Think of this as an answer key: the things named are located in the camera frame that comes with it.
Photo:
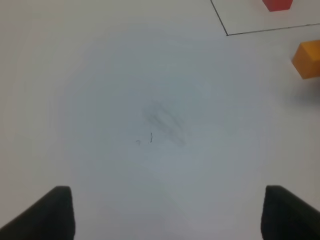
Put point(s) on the orange block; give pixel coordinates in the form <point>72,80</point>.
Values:
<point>306,59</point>

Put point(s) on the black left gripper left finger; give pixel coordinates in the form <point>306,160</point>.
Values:
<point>50,218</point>

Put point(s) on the red template block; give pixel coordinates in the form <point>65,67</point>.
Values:
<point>277,5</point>

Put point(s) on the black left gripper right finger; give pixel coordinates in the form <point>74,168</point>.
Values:
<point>287,217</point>

